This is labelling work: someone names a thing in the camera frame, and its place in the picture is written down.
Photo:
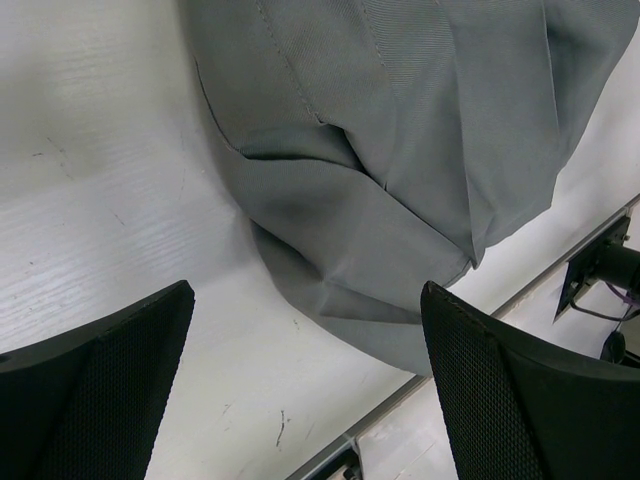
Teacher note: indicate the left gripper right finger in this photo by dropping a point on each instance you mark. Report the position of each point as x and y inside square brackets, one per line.
[518, 407]

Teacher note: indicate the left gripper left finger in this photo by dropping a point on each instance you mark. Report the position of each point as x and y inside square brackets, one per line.
[88, 403]

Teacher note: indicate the grey pleated skirt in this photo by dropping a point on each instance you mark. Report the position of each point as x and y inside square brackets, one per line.
[379, 145]

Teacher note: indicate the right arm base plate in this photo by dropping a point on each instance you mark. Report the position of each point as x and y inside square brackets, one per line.
[600, 295]

